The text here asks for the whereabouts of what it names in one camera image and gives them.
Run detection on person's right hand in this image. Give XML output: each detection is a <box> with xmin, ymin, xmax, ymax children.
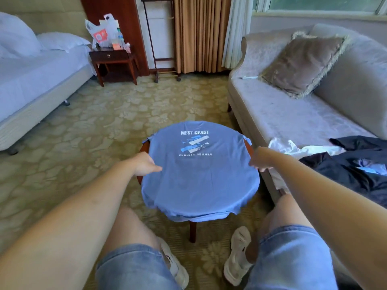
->
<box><xmin>249</xmin><ymin>147</ymin><xmax>282</xmax><ymax>173</ymax></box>

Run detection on white sheer curtain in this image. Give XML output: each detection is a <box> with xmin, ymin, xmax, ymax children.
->
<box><xmin>222</xmin><ymin>0</ymin><xmax>255</xmax><ymax>70</ymax></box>

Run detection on round wooden table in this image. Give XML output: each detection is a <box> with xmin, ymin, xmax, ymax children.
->
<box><xmin>136</xmin><ymin>137</ymin><xmax>255</xmax><ymax>243</ymax></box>

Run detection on white sneaker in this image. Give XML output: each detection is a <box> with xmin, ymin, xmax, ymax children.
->
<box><xmin>223</xmin><ymin>226</ymin><xmax>253</xmax><ymax>286</ymax></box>
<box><xmin>156</xmin><ymin>236</ymin><xmax>190</xmax><ymax>289</ymax></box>

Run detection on white plastic bag red print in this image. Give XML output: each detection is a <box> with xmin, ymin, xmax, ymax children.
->
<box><xmin>85</xmin><ymin>19</ymin><xmax>111</xmax><ymax>49</ymax></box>

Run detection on pile of clothes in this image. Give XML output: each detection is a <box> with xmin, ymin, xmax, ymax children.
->
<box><xmin>268</xmin><ymin>136</ymin><xmax>387</xmax><ymax>209</ymax></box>

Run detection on person's left forearm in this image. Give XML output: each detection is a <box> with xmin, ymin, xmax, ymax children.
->
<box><xmin>0</xmin><ymin>160</ymin><xmax>139</xmax><ymax>290</ymax></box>

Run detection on white framed window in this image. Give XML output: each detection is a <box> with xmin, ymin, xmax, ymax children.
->
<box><xmin>253</xmin><ymin>0</ymin><xmax>387</xmax><ymax>22</ymax></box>

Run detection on person's left hand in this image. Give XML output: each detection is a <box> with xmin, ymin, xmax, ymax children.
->
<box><xmin>124</xmin><ymin>152</ymin><xmax>163</xmax><ymax>178</ymax></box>

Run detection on grey velvet chaise sofa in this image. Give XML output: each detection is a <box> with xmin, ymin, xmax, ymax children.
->
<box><xmin>227</xmin><ymin>23</ymin><xmax>387</xmax><ymax>203</ymax></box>

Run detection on person's right forearm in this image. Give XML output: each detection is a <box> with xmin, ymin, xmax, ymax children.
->
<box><xmin>269</xmin><ymin>151</ymin><xmax>387</xmax><ymax>290</ymax></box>

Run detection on black valet stand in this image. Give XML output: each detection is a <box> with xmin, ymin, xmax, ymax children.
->
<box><xmin>142</xmin><ymin>0</ymin><xmax>181</xmax><ymax>83</ymax></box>

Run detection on blue denim shorts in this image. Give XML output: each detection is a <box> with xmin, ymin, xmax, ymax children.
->
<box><xmin>96</xmin><ymin>225</ymin><xmax>339</xmax><ymax>290</ymax></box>

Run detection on beige curtain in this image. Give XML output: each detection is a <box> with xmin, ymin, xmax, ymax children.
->
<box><xmin>173</xmin><ymin>0</ymin><xmax>232</xmax><ymax>75</ymax></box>

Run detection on dark wooden wall panel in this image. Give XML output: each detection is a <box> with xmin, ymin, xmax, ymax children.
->
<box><xmin>80</xmin><ymin>0</ymin><xmax>150</xmax><ymax>77</ymax></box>

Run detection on white duvet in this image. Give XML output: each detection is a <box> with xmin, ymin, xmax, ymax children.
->
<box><xmin>0</xmin><ymin>12</ymin><xmax>42</xmax><ymax>58</ymax></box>

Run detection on beige padded headboard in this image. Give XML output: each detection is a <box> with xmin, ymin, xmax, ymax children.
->
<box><xmin>0</xmin><ymin>0</ymin><xmax>88</xmax><ymax>37</ymax></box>

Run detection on dark wooden nightstand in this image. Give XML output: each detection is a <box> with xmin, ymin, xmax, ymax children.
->
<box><xmin>89</xmin><ymin>49</ymin><xmax>139</xmax><ymax>87</ymax></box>

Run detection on white bed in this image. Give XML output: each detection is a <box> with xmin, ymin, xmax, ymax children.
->
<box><xmin>0</xmin><ymin>12</ymin><xmax>96</xmax><ymax>155</ymax></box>

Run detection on person's right leg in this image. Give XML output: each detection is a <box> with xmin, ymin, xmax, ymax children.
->
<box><xmin>245</xmin><ymin>193</ymin><xmax>312</xmax><ymax>263</ymax></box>

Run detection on brown fringed cushion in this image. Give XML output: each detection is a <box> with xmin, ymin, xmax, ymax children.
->
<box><xmin>260</xmin><ymin>31</ymin><xmax>350</xmax><ymax>99</ymax></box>

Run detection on white pillow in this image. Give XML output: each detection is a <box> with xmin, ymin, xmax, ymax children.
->
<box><xmin>36</xmin><ymin>32</ymin><xmax>92</xmax><ymax>53</ymax></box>

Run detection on plain white plastic bag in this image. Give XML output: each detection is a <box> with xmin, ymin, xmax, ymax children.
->
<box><xmin>100</xmin><ymin>13</ymin><xmax>126</xmax><ymax>52</ymax></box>

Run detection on light blue printed T-shirt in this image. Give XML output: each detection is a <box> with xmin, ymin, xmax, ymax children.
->
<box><xmin>141</xmin><ymin>120</ymin><xmax>261</xmax><ymax>223</ymax></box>

